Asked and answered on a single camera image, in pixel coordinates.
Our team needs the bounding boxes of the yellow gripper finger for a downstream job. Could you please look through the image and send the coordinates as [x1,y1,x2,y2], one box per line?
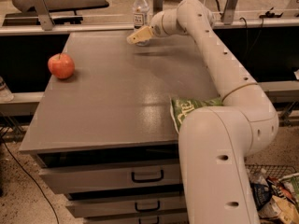
[126,26,153,44]

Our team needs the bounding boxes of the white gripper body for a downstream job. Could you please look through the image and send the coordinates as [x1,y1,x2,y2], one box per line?
[149,11,164,37]

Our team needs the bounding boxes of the clear plastic water bottle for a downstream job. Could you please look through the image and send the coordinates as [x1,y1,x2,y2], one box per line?
[132,0,150,47]

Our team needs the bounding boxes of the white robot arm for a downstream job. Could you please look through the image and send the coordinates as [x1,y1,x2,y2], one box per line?
[127,0,278,224]

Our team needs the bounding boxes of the green Kettle chips bag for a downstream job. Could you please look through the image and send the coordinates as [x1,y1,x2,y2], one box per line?
[170,97,222,133]

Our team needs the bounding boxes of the red apple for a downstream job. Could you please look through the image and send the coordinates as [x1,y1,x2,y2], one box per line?
[48,53,75,79]

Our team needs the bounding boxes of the grey drawer cabinet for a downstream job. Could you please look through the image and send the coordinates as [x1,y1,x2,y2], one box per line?
[20,31,218,224]

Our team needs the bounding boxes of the dark blue snack bag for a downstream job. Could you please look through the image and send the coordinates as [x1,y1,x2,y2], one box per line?
[250,183,272,210]

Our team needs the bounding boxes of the yellow snack bag in basket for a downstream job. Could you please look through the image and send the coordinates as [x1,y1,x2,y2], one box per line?
[258,196,299,224]

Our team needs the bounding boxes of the right metal bracket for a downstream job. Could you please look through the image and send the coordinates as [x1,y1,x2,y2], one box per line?
[221,0,238,25]

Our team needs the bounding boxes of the black hanging cable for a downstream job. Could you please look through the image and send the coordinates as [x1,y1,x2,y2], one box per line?
[239,17,265,61]

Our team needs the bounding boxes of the left metal bracket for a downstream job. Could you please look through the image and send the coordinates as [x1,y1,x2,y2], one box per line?
[32,0,54,31]

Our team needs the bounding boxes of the top drawer black handle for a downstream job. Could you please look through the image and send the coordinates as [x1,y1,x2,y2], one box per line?
[131,170,164,184]

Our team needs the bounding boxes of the drawer black handle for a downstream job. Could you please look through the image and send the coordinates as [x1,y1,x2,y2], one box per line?
[135,201,161,213]
[131,170,164,184]
[138,217,160,224]

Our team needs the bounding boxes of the middle drawer black handle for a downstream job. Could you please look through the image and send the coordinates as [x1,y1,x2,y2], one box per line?
[135,201,161,213]

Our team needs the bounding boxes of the black floor cable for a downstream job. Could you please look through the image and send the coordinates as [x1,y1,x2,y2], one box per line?
[0,137,60,224]

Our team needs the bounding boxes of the bottom drawer black handle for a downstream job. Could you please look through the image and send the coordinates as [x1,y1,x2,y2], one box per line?
[138,217,160,224]

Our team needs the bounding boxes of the wire basket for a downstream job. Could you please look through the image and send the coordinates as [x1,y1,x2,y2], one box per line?
[247,164,299,224]

